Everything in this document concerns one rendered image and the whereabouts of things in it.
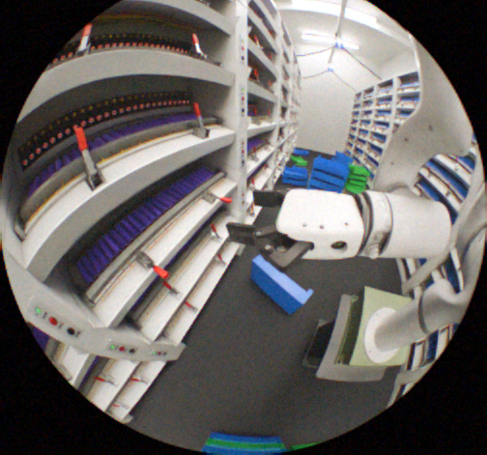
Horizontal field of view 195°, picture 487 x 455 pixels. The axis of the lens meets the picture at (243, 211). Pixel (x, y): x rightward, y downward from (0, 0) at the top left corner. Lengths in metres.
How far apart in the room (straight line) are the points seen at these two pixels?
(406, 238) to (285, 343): 0.70
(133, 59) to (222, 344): 0.93
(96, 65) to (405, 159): 0.45
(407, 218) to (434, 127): 0.11
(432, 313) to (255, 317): 0.70
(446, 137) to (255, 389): 0.88
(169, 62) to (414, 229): 0.44
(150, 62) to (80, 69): 0.12
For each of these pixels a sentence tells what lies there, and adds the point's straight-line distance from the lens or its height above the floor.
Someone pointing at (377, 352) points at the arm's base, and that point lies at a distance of 0.56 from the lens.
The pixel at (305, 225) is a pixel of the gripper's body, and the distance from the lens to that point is 0.15.
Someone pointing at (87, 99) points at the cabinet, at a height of 0.90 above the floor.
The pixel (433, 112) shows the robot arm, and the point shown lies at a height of 0.83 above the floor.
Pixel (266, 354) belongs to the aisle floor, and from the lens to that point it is 0.78.
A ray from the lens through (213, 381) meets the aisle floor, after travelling 0.81.
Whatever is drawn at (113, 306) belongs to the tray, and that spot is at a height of 0.52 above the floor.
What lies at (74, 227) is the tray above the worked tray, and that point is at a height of 0.69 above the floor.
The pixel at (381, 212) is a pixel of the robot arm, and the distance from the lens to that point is 0.18.
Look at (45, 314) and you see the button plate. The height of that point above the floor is 0.65.
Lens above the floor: 0.77
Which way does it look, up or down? 38 degrees down
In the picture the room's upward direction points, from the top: straight up
